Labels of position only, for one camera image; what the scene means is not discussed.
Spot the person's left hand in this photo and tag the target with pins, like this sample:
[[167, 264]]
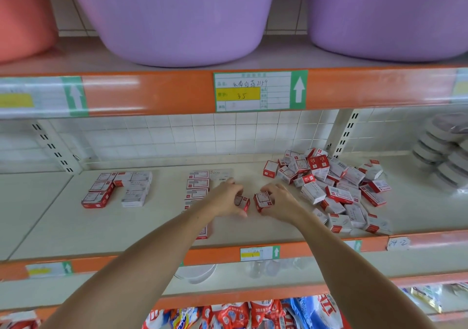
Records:
[[223, 201]]

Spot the white handwritten label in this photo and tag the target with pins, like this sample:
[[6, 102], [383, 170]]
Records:
[[398, 242]]

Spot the small price label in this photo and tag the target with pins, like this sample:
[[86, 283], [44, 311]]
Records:
[[49, 269], [259, 253], [353, 245]]

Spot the cluster of clear glasses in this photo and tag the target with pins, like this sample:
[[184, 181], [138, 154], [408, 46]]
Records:
[[281, 266]]

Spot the stacks of wrapped containers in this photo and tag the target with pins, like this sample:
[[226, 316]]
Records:
[[446, 153]]

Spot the large label with green arrow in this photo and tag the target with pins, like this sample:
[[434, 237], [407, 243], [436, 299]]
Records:
[[44, 97], [461, 84], [261, 91]]

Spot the pile of small colourful packets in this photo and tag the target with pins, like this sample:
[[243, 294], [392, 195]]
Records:
[[219, 316]]

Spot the person's right hand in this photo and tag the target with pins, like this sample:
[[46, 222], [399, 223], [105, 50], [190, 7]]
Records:
[[284, 204]]

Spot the orange plastic basin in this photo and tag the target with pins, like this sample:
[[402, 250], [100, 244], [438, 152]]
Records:
[[25, 15]]

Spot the white perforated shelf upright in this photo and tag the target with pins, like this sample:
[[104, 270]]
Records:
[[55, 147], [342, 133]]

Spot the person's right forearm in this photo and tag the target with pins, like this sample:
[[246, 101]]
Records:
[[358, 274]]

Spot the purple plastic basin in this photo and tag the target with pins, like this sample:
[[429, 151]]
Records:
[[387, 15], [168, 15]]

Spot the person's left forearm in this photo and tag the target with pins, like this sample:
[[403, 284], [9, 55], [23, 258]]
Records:
[[124, 274]]

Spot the pile of red white boxes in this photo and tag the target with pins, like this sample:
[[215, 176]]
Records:
[[336, 186]]

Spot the white shelf with orange edges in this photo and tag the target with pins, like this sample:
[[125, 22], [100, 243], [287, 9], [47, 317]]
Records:
[[73, 223]]

